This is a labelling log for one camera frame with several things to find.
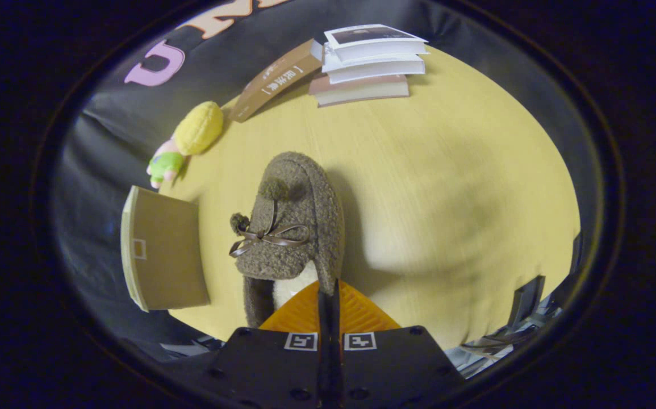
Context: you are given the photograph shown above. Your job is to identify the brown cover book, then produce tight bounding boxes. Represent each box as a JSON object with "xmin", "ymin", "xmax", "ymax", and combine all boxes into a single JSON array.
[{"xmin": 229, "ymin": 39, "xmax": 324, "ymax": 123}]

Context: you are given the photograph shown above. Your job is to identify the yellow round plush cushion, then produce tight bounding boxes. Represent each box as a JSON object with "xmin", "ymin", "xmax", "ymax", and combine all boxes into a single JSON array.
[{"xmin": 173, "ymin": 101, "xmax": 224, "ymax": 156}]

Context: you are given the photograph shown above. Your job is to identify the brown fuzzy slipper shoe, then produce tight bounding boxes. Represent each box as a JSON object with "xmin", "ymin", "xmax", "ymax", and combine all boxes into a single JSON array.
[{"xmin": 229, "ymin": 151, "xmax": 345, "ymax": 329}]

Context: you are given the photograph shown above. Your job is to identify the green and white plush toy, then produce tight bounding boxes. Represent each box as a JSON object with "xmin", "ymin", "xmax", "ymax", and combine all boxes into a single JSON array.
[{"xmin": 146, "ymin": 138, "xmax": 187, "ymax": 189}]

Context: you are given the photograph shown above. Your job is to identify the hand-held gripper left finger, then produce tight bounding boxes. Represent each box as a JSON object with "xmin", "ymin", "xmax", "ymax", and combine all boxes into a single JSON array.
[{"xmin": 208, "ymin": 278, "xmax": 333, "ymax": 409}]

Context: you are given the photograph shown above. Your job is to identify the pale pink book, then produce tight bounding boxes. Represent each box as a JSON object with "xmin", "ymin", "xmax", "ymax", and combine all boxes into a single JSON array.
[{"xmin": 308, "ymin": 74, "xmax": 410, "ymax": 107}]

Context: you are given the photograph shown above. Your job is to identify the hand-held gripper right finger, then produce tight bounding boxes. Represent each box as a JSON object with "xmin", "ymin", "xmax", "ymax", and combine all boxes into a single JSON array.
[{"xmin": 328, "ymin": 278, "xmax": 467, "ymax": 409}]

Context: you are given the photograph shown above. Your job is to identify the white book with portrait cover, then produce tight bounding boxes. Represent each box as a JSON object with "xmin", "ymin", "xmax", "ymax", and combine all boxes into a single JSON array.
[{"xmin": 324, "ymin": 24, "xmax": 429, "ymax": 63}]

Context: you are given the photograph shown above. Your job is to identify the tan storage box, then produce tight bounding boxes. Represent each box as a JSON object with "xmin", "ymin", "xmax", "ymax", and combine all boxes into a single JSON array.
[{"xmin": 120, "ymin": 185, "xmax": 211, "ymax": 312}]

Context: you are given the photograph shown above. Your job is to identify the dark metal frame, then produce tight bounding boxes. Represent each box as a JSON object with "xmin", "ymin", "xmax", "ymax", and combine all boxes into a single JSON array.
[{"xmin": 461, "ymin": 276, "xmax": 561, "ymax": 364}]

